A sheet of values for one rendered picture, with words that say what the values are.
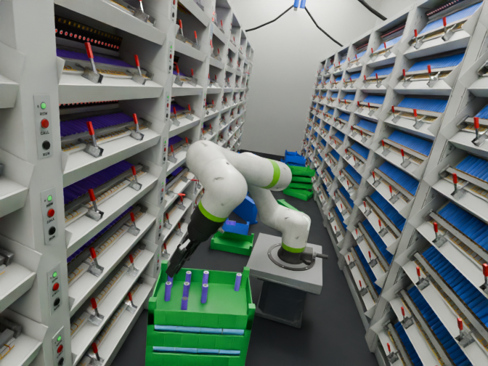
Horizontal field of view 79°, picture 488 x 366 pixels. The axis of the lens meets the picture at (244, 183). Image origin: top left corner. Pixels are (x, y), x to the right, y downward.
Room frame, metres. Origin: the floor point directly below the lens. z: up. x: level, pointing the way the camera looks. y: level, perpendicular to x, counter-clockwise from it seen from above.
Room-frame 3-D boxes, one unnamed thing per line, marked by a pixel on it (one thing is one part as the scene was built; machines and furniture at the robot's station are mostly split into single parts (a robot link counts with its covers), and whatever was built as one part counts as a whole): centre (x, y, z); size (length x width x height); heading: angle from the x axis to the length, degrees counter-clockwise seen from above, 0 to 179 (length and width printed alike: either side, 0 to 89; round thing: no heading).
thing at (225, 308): (0.77, 0.07, 0.52); 0.30 x 0.20 x 0.08; 97
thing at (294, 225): (1.39, -0.29, 0.49); 0.16 x 0.13 x 0.19; 52
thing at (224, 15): (2.66, 0.40, 0.87); 0.20 x 0.09 x 1.74; 87
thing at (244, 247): (1.97, 0.02, 0.04); 0.30 x 0.20 x 0.08; 87
